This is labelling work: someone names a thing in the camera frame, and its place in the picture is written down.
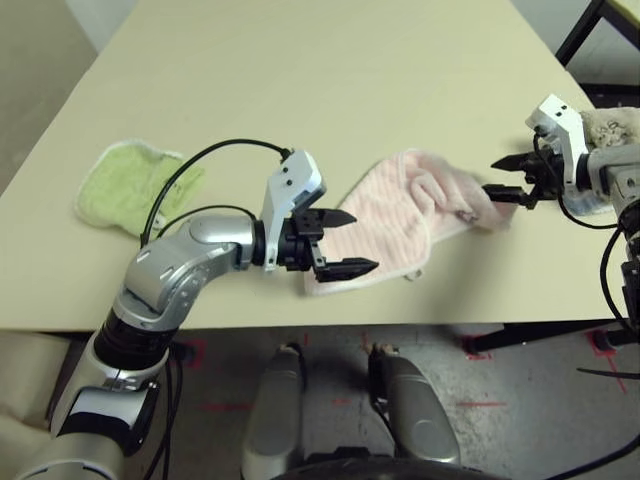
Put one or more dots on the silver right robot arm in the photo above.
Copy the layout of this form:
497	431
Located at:
620	180

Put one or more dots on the silver robot leg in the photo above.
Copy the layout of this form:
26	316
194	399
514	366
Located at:
275	410
420	425

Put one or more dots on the light blue towel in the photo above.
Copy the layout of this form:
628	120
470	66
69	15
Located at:
590	205

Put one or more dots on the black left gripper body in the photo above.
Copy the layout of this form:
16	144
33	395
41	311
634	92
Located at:
302	240

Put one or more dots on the red floor tape line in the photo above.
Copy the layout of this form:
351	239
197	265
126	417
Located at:
480	403

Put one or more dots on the black robot torso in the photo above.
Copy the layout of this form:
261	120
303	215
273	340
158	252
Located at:
375	470

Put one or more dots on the beige terry towel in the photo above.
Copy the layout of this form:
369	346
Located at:
610	127

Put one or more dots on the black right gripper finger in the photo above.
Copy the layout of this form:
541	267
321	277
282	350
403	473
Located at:
502	194
507	163

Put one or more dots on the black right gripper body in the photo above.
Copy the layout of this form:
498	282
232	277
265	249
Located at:
542	175

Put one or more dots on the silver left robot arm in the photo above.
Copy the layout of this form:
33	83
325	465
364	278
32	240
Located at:
190	255

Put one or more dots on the black table foot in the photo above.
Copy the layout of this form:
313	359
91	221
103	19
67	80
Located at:
185	352
525	335

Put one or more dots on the pink terry towel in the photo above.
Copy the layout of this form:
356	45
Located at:
390	220

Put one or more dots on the green terry towel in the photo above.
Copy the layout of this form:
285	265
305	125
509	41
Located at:
115	190

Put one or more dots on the black framed side table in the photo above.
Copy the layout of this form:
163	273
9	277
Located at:
582	27

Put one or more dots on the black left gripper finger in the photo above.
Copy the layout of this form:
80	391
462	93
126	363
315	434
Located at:
337	218
347	270

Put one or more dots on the silver right robot leg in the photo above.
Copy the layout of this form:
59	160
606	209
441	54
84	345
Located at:
420	425

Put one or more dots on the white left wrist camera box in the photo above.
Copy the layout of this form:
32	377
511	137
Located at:
295	175

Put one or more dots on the silver left robot leg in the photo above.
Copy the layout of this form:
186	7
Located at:
275	410

